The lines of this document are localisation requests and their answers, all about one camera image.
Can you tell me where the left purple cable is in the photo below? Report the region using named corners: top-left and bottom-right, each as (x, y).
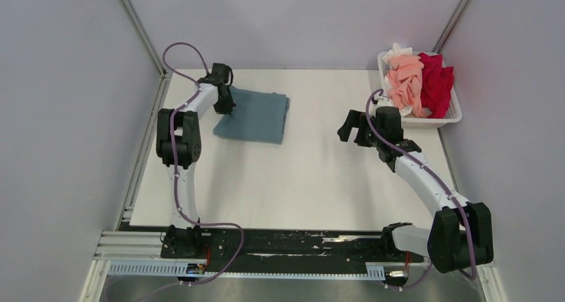
top-left (162, 41), bottom-right (245, 287)

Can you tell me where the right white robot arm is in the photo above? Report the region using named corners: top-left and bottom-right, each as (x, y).
top-left (336, 107), bottom-right (494, 273)

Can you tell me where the blue-grey t shirt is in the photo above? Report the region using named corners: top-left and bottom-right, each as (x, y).
top-left (213, 87), bottom-right (290, 145)

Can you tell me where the purple cable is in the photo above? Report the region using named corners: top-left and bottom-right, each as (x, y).
top-left (365, 89), bottom-right (478, 281)
top-left (162, 41), bottom-right (245, 287)

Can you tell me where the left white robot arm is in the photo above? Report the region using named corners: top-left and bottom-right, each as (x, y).
top-left (156, 63), bottom-right (235, 258)

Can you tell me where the aluminium frame post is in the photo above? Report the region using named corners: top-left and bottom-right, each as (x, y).
top-left (432, 0), bottom-right (472, 53)
top-left (118, 0), bottom-right (166, 78)

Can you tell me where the pink t shirt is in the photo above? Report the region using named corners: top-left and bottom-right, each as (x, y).
top-left (386, 55), bottom-right (431, 118)

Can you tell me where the white t shirt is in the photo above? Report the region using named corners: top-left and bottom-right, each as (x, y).
top-left (382, 43), bottom-right (413, 63)

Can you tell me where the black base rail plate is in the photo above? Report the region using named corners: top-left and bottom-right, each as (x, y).
top-left (117, 220), bottom-right (424, 279)

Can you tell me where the right aluminium frame post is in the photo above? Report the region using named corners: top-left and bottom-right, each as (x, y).
top-left (432, 0), bottom-right (472, 53)

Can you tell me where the red t shirt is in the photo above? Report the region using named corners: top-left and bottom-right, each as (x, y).
top-left (418, 53), bottom-right (454, 119)

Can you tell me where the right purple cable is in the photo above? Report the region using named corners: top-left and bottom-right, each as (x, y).
top-left (365, 89), bottom-right (478, 281)

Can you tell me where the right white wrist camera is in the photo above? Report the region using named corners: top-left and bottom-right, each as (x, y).
top-left (370, 96), bottom-right (394, 113)

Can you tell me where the left aluminium frame post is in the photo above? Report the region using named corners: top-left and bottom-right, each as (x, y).
top-left (118, 0), bottom-right (166, 78)

